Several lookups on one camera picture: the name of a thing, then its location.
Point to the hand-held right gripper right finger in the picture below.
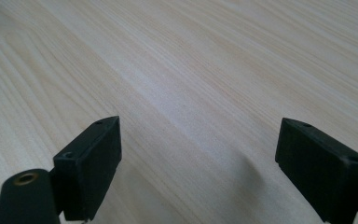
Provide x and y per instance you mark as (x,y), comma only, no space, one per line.
(320,174)

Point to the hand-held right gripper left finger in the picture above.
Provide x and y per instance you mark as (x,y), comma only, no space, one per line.
(88,168)

